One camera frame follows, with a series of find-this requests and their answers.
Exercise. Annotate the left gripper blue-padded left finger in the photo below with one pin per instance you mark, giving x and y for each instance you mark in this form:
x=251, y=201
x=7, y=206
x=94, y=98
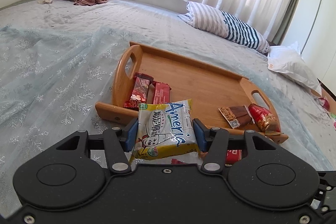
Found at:
x=117, y=141

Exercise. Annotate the red-brown wafer bar wrapper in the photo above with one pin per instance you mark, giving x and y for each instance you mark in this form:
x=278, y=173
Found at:
x=140, y=91

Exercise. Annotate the red Biscoff biscuit pack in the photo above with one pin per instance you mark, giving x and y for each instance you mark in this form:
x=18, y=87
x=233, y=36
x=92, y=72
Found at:
x=233, y=156

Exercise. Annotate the light blue snowflake cloth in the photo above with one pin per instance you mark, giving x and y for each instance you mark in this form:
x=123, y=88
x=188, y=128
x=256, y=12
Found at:
x=51, y=80

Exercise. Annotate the small object near pillow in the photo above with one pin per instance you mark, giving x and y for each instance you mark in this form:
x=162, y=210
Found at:
x=44, y=2

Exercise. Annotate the striped grey navy pillow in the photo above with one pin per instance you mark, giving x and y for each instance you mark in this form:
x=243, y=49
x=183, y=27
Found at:
x=225, y=25

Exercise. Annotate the white pillow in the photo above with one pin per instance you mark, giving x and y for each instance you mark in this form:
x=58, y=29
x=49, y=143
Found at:
x=288, y=62

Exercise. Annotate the red chocolate bar wrapper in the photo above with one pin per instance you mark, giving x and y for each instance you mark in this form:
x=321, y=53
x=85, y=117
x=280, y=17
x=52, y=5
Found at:
x=161, y=93

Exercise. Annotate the red gold peanut packet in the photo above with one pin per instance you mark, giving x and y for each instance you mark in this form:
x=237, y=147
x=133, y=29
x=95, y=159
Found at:
x=264, y=119

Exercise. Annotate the yellow white snack packet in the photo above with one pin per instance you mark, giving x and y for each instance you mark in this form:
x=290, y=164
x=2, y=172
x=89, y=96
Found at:
x=165, y=134

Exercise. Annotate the brown almond chocolate bar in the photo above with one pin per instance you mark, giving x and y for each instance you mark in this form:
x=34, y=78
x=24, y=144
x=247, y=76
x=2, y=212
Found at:
x=237, y=116

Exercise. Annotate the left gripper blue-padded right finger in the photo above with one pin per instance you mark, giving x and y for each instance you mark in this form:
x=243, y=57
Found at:
x=213, y=141

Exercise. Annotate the wooden bamboo serving tray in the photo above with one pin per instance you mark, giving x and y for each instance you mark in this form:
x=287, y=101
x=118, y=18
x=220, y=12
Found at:
x=208, y=86

